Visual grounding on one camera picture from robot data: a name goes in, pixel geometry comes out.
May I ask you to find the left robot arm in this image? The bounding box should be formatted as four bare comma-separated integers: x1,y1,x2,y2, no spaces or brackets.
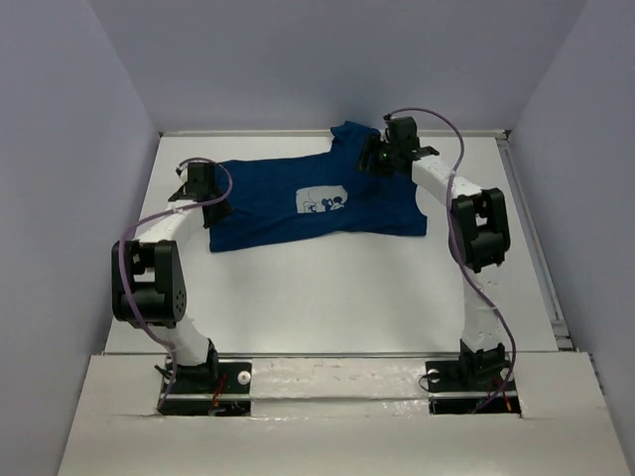
111,158,233,394

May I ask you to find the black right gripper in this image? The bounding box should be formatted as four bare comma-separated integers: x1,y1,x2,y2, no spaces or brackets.
352,134,399,179

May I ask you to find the blue printed t shirt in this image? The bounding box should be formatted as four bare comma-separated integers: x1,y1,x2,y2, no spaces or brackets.
209,121,428,253

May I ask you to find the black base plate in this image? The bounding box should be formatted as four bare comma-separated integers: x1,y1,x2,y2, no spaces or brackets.
156,360,252,417
418,360,522,416

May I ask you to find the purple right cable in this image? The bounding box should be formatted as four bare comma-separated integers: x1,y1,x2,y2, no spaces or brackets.
384,107,520,413

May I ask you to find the purple cable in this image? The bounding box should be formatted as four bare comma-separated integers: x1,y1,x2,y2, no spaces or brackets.
384,107,520,413
118,157,234,413

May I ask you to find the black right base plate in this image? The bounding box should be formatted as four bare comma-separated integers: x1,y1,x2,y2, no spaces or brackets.
418,360,522,416

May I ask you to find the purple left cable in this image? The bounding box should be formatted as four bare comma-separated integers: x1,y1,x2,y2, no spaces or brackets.
118,157,234,413

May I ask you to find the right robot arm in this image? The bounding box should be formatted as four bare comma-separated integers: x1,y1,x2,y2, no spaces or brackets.
358,108,517,398

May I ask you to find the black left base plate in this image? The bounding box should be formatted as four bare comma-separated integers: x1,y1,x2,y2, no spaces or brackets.
156,360,252,417

